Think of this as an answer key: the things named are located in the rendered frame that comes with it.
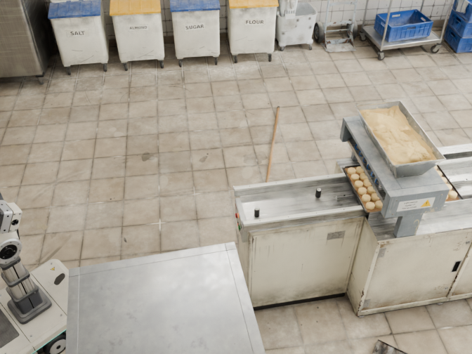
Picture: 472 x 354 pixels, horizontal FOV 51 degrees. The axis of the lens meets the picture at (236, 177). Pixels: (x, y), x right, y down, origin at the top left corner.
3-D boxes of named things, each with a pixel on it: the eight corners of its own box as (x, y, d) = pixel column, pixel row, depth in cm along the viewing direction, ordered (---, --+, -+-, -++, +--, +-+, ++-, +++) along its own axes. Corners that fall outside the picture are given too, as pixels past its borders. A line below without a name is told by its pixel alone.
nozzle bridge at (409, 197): (382, 153, 335) (392, 111, 312) (433, 233, 282) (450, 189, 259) (335, 159, 330) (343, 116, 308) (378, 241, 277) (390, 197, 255)
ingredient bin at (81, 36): (63, 78, 569) (46, 13, 518) (67, 51, 616) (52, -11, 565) (111, 74, 576) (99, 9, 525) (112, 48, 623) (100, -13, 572)
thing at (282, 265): (330, 261, 373) (348, 171, 313) (345, 300, 347) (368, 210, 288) (237, 275, 363) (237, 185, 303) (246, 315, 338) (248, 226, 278)
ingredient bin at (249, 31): (230, 66, 589) (229, 2, 538) (226, 41, 637) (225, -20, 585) (275, 64, 593) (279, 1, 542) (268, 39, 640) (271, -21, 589)
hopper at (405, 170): (395, 119, 306) (400, 100, 296) (439, 179, 265) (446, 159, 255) (350, 124, 302) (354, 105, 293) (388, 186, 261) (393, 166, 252)
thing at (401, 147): (396, 112, 300) (399, 102, 296) (439, 169, 261) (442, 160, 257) (354, 116, 297) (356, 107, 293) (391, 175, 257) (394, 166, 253)
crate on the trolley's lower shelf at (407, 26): (413, 24, 631) (416, 8, 618) (429, 37, 604) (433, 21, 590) (372, 29, 620) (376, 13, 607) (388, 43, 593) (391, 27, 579)
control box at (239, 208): (240, 213, 313) (240, 197, 304) (248, 241, 295) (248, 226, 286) (234, 213, 312) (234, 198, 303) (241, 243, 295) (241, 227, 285)
